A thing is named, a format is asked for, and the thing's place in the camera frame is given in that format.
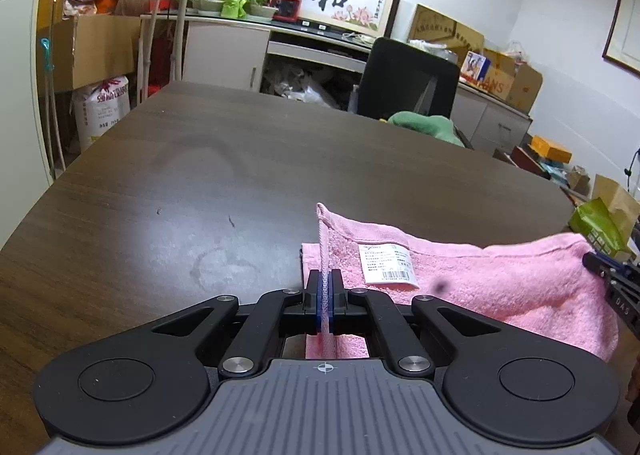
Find large cardboard box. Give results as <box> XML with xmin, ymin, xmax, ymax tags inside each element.
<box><xmin>52</xmin><ymin>14</ymin><xmax>141</xmax><ymax>92</ymax></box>

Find white rice sack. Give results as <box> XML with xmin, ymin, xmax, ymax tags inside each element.
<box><xmin>72</xmin><ymin>76</ymin><xmax>130</xmax><ymax>152</ymax></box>

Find grey filing cabinet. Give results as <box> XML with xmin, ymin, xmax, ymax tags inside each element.
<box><xmin>1</xmin><ymin>0</ymin><xmax>51</xmax><ymax>243</ymax></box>

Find cardboard boxes on counter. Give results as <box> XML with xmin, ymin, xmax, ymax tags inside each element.
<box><xmin>409</xmin><ymin>4</ymin><xmax>544</xmax><ymax>114</ymax></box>

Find side wall framed picture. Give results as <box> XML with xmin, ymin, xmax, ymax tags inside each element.
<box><xmin>602</xmin><ymin>0</ymin><xmax>640</xmax><ymax>76</ymax></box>

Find pink terry towel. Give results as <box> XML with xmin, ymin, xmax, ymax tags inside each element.
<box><xmin>303</xmin><ymin>205</ymin><xmax>618</xmax><ymax>361</ymax></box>

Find green cloth on chair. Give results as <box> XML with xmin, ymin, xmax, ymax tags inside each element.
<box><xmin>387</xmin><ymin>111</ymin><xmax>464</xmax><ymax>148</ymax></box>

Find low grey counter cabinet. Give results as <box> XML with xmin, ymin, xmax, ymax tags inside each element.
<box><xmin>139</xmin><ymin>12</ymin><xmax>534</xmax><ymax>156</ymax></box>

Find black office chair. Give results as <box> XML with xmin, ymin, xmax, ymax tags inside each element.
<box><xmin>348</xmin><ymin>38</ymin><xmax>472</xmax><ymax>149</ymax></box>

